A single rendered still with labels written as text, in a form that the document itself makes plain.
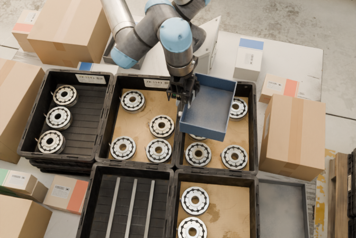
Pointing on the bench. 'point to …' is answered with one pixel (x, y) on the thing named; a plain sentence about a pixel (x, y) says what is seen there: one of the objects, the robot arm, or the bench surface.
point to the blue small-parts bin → (209, 108)
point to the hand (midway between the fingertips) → (187, 98)
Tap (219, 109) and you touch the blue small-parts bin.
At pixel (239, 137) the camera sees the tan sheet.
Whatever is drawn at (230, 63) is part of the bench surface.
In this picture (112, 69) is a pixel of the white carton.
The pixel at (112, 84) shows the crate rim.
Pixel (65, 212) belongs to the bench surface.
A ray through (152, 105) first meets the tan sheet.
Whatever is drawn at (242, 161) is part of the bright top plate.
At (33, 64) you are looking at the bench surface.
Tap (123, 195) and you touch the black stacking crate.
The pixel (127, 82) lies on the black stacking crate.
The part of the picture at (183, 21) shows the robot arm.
